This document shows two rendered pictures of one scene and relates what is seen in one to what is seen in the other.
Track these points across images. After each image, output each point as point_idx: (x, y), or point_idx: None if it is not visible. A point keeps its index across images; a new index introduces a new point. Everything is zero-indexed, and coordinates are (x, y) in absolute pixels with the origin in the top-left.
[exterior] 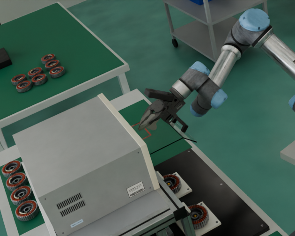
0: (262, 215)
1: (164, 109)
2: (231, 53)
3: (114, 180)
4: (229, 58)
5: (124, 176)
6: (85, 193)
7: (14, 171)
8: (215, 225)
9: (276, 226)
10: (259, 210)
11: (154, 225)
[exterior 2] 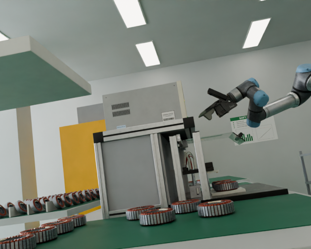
0: (289, 191)
1: (218, 102)
2: (290, 95)
3: (153, 102)
4: (287, 97)
5: (161, 102)
6: (132, 104)
7: None
8: (239, 190)
9: (297, 192)
10: (288, 191)
11: (165, 123)
